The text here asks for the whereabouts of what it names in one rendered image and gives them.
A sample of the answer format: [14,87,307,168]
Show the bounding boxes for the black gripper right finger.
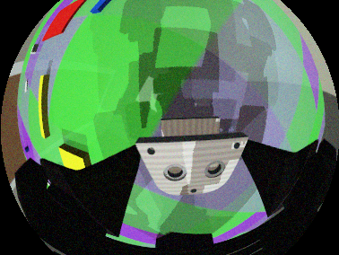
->
[241,139,318,217]

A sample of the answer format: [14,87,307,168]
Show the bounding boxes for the yellow rectangular block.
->
[58,143,91,171]

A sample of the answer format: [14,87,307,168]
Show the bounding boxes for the blue flat bar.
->
[90,0,112,14]

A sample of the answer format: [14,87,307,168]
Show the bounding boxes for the red flat plate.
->
[42,0,87,41]

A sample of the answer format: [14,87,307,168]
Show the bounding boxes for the yellow rectangular bar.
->
[39,75,50,138]

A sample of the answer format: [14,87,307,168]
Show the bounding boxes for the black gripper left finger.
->
[39,145,141,237]

